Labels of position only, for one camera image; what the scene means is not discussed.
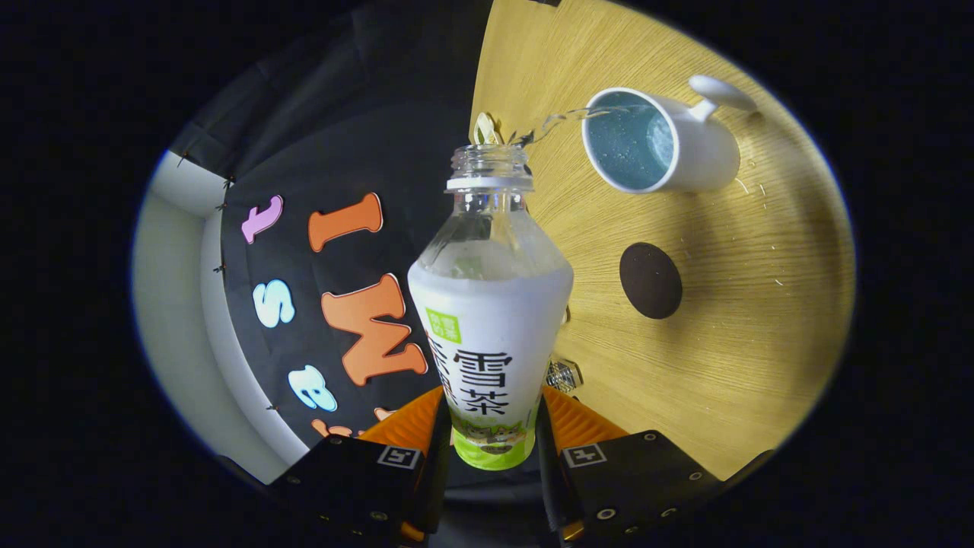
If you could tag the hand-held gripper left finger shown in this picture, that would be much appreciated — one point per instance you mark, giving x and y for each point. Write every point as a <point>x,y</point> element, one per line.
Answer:
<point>435,472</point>

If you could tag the white divided sauce dish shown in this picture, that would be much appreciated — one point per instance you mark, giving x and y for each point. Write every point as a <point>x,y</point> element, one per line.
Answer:
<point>485,129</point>

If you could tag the clear juice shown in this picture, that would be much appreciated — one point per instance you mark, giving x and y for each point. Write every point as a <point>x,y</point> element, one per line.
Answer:
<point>567,116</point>

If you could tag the round dark brown coaster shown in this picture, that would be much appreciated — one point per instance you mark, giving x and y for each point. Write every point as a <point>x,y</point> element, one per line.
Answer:
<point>650,281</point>

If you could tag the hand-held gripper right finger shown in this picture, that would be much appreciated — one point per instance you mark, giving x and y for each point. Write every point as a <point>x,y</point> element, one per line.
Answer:
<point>549,479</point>

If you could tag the wooden table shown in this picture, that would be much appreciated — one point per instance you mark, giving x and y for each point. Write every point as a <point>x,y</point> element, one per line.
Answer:
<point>761,342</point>

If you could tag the white label juice bottle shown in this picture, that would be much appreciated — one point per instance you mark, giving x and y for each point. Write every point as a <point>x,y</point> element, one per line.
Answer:
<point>487,342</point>

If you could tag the black backdrop cloth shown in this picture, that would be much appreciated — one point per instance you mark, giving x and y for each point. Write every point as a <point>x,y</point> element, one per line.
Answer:
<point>365,152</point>

